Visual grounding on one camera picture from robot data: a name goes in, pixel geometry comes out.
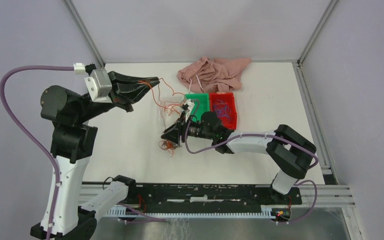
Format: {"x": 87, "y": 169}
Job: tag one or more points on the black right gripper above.
{"x": 174, "y": 134}

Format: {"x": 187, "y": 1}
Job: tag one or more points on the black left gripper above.
{"x": 124, "y": 94}

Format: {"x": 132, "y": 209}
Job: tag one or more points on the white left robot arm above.
{"x": 72, "y": 147}

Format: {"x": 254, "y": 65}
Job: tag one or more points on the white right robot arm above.
{"x": 292, "y": 152}

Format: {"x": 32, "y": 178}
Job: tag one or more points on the clear plastic bin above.
{"x": 170, "y": 110}

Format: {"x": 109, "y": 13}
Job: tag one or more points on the green plastic bin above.
{"x": 199, "y": 108}

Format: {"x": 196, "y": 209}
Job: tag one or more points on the red plastic bin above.
{"x": 224, "y": 105}

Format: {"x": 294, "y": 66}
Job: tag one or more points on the pink cloth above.
{"x": 213, "y": 75}

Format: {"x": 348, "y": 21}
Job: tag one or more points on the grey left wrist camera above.
{"x": 99, "y": 86}

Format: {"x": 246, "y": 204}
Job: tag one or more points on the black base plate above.
{"x": 176, "y": 198}

